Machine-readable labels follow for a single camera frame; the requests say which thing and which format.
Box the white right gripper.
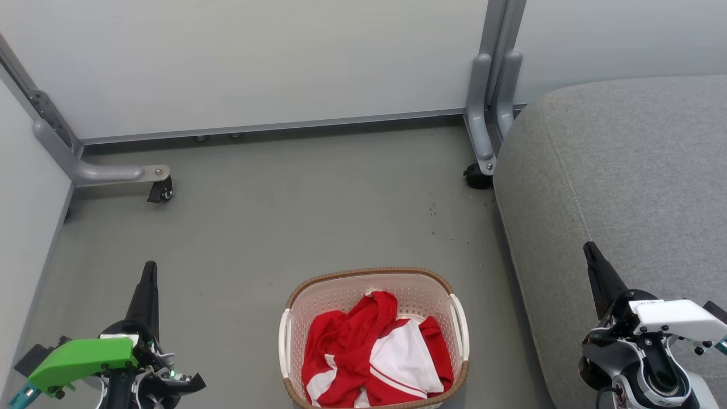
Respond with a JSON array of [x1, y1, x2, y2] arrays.
[[583, 241, 727, 345]]

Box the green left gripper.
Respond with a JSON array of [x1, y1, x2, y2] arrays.
[[27, 261, 174, 398]]

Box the red shorts with white stripe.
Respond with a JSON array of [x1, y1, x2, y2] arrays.
[[301, 291, 399, 408]]

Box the grey fabric sofa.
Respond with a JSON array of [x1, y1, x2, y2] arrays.
[[492, 75, 727, 409]]

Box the black caster wheel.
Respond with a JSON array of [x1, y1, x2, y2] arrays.
[[463, 164, 494, 190], [147, 176, 174, 204]]

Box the grey partition leg flat foot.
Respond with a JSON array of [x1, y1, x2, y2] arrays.
[[0, 34, 171, 188]]

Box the white perforated laundry basket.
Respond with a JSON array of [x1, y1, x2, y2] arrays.
[[278, 267, 471, 409]]

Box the left black cable teal plug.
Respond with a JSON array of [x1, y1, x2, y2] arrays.
[[7, 383, 41, 409]]

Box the grey partition base rail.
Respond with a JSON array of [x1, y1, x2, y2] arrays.
[[80, 108, 467, 146]]

